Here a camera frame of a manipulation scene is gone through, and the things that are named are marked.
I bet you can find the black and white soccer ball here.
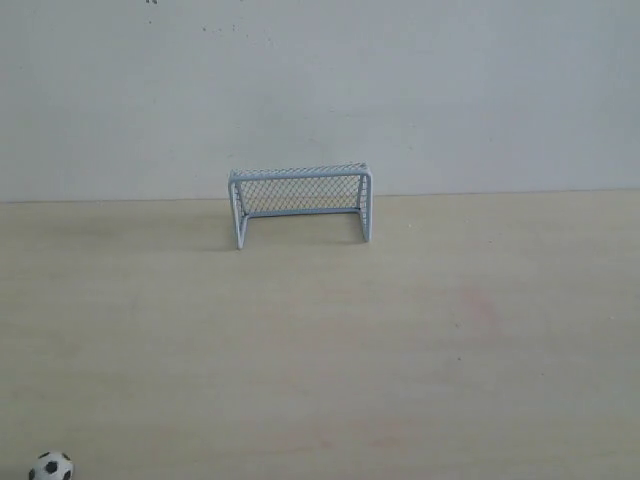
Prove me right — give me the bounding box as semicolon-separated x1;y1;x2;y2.
28;451;75;480

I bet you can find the white mini soccer goal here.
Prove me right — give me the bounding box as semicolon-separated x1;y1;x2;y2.
227;163;373;249

